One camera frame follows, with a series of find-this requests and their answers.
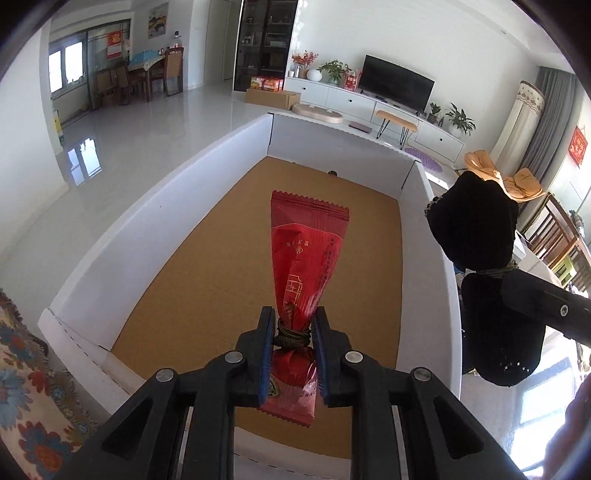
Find white tv cabinet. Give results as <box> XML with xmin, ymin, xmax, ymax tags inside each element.
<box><xmin>283</xmin><ymin>78</ymin><xmax>465</xmax><ymax>166</ymax></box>

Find black flat television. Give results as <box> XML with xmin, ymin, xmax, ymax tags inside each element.
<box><xmin>359</xmin><ymin>55</ymin><xmax>435</xmax><ymax>111</ymax></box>

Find black display cabinet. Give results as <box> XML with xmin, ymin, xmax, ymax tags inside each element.
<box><xmin>233</xmin><ymin>0</ymin><xmax>297</xmax><ymax>92</ymax></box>

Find red flowers in vase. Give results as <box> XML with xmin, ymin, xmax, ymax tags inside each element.
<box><xmin>291</xmin><ymin>50</ymin><xmax>318</xmax><ymax>78</ymax></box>

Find brown cardboard carton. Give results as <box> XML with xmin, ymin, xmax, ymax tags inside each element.
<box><xmin>245</xmin><ymin>89</ymin><xmax>301</xmax><ymax>111</ymax></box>

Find large white cardboard box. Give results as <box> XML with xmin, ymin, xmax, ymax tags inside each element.
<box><xmin>37</xmin><ymin>112</ymin><xmax>463</xmax><ymax>462</ymax></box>

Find small wooden stool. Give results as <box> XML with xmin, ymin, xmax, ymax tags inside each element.
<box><xmin>376</xmin><ymin>110</ymin><xmax>418</xmax><ymax>150</ymax></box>

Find orange lounge chair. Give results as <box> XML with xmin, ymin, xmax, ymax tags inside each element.
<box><xmin>464</xmin><ymin>150</ymin><xmax>544</xmax><ymax>203</ymax></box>

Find wooden dining chair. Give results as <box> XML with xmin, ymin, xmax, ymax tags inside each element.
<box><xmin>520</xmin><ymin>193</ymin><xmax>590</xmax><ymax>294</ymax></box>

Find green potted plant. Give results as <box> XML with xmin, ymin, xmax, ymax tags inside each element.
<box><xmin>445</xmin><ymin>102</ymin><xmax>476</xmax><ymax>136</ymax></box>

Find red wall decoration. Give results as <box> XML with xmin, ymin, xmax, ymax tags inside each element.
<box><xmin>568</xmin><ymin>126</ymin><xmax>588</xmax><ymax>167</ymax></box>

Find floral patterned cushion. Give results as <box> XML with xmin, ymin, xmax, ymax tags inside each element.
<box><xmin>0</xmin><ymin>294</ymin><xmax>98</xmax><ymax>479</ymax></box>

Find red snack packet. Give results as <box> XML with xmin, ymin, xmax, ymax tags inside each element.
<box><xmin>260</xmin><ymin>191</ymin><xmax>349</xmax><ymax>427</ymax></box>

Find person's right hand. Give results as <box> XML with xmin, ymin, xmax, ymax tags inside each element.
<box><xmin>542</xmin><ymin>376</ymin><xmax>591</xmax><ymax>479</ymax></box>

